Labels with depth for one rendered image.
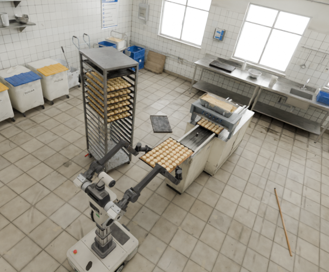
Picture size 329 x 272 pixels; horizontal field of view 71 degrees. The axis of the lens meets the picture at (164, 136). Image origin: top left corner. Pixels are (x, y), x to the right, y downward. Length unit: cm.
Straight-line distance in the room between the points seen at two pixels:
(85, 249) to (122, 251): 41
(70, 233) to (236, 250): 216
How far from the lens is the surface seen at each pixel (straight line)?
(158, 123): 509
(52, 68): 553
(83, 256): 293
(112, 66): 285
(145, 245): 325
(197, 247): 337
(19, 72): 538
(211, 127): 369
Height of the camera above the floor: 290
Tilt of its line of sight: 37 degrees down
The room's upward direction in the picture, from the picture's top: 10 degrees clockwise
